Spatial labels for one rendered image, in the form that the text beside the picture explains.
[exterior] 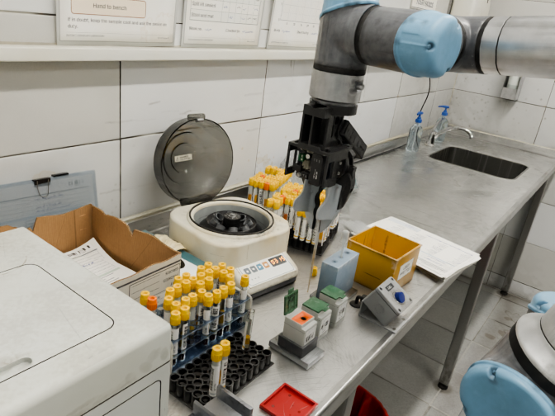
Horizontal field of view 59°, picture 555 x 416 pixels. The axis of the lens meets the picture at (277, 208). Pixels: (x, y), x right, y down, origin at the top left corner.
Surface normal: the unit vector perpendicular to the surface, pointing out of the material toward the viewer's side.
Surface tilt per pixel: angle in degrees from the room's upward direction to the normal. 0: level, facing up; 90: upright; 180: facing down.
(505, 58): 113
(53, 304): 0
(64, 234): 88
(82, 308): 0
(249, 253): 90
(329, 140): 90
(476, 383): 98
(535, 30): 66
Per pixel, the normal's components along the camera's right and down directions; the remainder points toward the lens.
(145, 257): -0.55, 0.33
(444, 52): 0.68, 0.36
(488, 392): -0.77, 0.29
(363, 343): 0.12, -0.92
